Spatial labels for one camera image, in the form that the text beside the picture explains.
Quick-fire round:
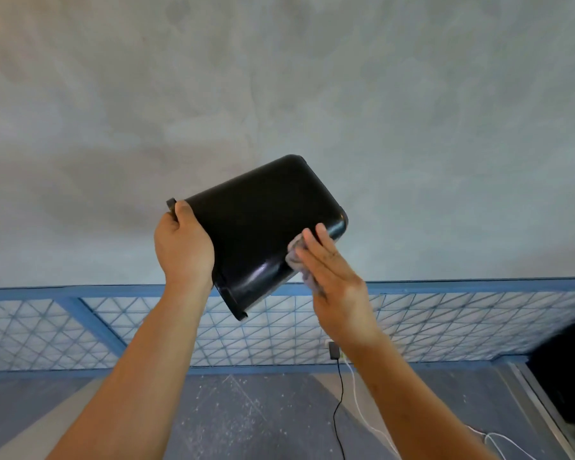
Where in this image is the black cable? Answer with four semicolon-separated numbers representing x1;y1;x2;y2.
333;359;348;460

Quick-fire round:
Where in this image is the person's right hand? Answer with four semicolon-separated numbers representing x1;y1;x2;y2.
295;223;381;349

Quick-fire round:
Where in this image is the blue metal mesh fence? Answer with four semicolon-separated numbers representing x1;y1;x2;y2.
0;278;575;379

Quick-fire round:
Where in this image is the person's left hand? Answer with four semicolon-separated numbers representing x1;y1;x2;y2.
154;200;215;295

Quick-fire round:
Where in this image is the white cable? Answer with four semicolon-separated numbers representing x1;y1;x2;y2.
338;349;540;460

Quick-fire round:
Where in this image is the black plastic bin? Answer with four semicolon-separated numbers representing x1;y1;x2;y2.
166;154;349;322

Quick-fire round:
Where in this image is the person's left forearm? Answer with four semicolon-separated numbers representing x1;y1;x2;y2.
45;281;212;460

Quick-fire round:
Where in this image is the black box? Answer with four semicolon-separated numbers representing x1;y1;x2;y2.
527;309;575;427

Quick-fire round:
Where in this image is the grey cleaning cloth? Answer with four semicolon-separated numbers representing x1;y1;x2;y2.
285;234;326;298

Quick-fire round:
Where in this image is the person's right forearm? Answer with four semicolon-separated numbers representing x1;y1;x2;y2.
320;329;499;460

